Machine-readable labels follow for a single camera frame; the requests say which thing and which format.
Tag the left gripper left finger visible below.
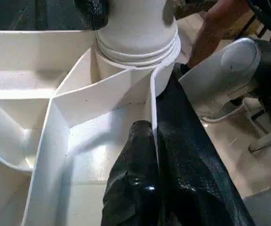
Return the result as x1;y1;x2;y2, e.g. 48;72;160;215
101;120;162;226

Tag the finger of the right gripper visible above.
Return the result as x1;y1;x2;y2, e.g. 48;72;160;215
73;0;111;31

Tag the black work mat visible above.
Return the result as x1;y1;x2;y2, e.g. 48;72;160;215
0;0;256;226

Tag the white plastic table leg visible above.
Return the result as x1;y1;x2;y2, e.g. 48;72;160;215
95;0;179;66

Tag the white plastic table top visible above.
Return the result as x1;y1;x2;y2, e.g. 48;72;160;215
0;29;182;226

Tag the dark grey robot body part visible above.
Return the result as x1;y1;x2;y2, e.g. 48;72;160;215
242;181;271;226

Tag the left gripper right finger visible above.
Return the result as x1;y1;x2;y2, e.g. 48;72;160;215
157;124;211;226

